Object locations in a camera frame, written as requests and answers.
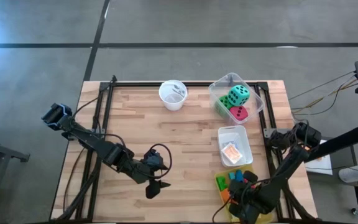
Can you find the grey metal stand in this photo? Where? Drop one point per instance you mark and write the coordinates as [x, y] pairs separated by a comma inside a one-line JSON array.
[[5, 152]]

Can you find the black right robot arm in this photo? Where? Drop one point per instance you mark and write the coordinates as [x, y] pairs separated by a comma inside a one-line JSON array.
[[291, 161]]

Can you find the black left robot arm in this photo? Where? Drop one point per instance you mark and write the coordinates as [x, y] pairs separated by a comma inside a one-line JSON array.
[[104, 149]]

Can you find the grey metal bracket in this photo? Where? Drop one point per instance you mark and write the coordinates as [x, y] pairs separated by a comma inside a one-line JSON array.
[[269, 132]]

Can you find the white bucket with face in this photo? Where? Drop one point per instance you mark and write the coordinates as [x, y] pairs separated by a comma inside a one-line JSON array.
[[172, 102]]

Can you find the green toy brick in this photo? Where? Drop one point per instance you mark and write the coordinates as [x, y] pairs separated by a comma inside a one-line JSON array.
[[221, 183]]

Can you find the clear case with orange card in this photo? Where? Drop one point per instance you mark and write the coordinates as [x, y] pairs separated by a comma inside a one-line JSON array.
[[231, 153]]

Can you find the black caster wheel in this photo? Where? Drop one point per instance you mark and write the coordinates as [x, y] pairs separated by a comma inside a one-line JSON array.
[[356, 212]]

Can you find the teal foam die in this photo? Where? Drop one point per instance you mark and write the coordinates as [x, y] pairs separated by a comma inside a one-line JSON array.
[[238, 95]]

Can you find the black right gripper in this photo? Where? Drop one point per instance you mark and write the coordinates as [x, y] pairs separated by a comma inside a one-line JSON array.
[[249, 199]]

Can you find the green foam die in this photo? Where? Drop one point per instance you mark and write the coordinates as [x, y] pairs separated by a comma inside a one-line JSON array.
[[224, 102]]

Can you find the black diagonal stand bar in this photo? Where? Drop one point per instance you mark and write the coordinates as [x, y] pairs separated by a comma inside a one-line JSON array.
[[337, 143]]

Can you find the red foam die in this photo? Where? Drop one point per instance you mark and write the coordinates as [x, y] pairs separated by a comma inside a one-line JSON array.
[[239, 113]]

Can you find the blue small toy brick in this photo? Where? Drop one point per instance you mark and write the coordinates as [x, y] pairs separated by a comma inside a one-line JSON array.
[[239, 175]]

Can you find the yellow translucent plastic bin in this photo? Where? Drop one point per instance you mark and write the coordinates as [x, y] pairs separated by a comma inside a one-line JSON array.
[[219, 197]]

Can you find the white paper sheet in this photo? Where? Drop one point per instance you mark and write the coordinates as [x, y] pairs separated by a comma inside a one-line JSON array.
[[322, 165]]

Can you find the orange angled long brick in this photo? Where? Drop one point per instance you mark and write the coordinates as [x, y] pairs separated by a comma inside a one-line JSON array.
[[225, 195]]

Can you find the teal small toy brick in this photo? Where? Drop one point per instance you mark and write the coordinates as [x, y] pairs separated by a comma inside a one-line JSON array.
[[231, 175]]

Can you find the white rounded object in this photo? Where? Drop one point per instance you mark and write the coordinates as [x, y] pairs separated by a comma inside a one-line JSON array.
[[353, 174]]

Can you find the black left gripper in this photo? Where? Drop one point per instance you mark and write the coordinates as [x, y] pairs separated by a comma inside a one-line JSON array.
[[152, 160]]

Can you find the black table frame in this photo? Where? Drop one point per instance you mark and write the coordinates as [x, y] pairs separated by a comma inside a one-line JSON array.
[[197, 84]]

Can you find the white plastic bin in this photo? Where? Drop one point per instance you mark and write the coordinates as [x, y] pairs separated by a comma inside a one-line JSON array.
[[228, 133]]

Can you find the clear plastic bin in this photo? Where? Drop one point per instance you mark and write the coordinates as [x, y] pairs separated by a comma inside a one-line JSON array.
[[250, 90]]

